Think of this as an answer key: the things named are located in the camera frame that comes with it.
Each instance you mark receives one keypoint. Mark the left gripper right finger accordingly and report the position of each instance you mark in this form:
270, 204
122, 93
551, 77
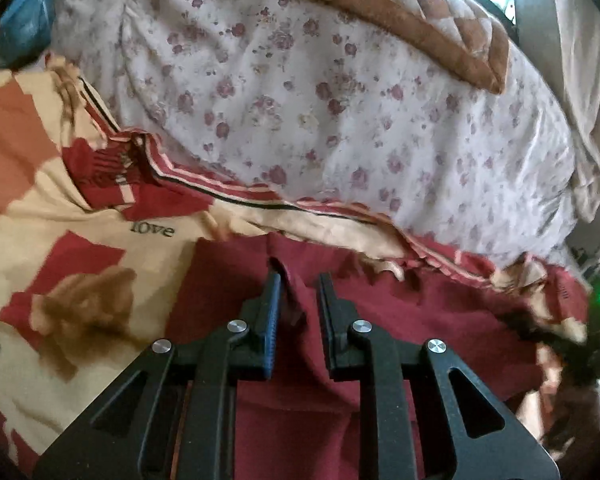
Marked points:
424, 413

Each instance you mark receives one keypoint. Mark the white floral bed sheet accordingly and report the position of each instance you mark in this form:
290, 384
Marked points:
316, 104

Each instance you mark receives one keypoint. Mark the dark red garment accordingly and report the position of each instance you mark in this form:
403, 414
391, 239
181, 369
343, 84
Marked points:
301, 424

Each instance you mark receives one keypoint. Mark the beige curtain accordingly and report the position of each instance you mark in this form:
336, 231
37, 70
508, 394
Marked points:
562, 40

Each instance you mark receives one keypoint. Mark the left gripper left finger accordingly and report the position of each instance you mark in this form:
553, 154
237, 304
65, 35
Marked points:
171, 413

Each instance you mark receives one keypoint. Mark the blue plastic bag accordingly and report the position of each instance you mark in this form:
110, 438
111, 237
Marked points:
25, 29

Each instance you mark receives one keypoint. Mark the brown quilted pillow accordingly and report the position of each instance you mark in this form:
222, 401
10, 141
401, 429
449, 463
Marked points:
458, 34

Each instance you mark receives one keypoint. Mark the red cream patterned blanket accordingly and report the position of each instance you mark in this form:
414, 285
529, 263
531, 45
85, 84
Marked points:
106, 245

